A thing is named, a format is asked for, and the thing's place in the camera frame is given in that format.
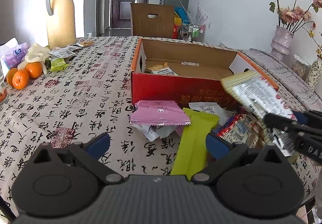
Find purple tissue pack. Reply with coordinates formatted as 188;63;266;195
1;42;29;70

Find white small snack packet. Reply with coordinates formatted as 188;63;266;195
131;123;176;142
189;102;228;126

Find pink textured vase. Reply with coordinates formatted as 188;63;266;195
270;25;295;61

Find grey patterned cloth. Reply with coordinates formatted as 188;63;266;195
241;48;322;112

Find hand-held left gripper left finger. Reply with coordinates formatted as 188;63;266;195
26;133;124;185

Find grey white snack packet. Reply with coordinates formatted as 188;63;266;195
48;46;76;59

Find lime green snack packet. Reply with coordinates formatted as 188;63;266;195
170;108;220;177

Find pink snack packet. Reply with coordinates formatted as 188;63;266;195
129;100;192;126

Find small green snack packet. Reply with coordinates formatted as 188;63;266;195
50;58;69;72

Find clear jar of nuts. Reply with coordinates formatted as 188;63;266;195
292;54;309;80

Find orange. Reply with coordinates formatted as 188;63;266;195
25;62;43;79
6;67;18;88
12;70;30;90

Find beige striped snack bag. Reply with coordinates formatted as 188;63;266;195
221;70;298;126

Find red cardboard box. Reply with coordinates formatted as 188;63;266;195
130;37;280;111

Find red foil snack bag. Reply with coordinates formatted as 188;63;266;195
211;113;264;149

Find blue plastic dustpan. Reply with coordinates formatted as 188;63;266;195
175;7;192;22

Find dried lavender bunch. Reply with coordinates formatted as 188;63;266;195
191;3;209;26

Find yellow thermos jug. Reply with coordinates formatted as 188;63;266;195
46;0;76;50

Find yellow blossom twigs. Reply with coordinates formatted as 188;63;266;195
302;21;322;60

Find wire rack with bottles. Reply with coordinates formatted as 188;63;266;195
181;21;205;41

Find white orange cracker packet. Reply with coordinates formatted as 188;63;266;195
145;62;180;76

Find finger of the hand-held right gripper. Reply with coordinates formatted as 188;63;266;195
292;111;322;129
263;113;306;139

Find floral ceramic vase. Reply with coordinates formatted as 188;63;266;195
307;59;322;91

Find dried pink roses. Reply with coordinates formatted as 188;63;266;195
266;0;322;34

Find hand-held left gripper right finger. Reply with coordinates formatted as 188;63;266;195
191;133;290;185

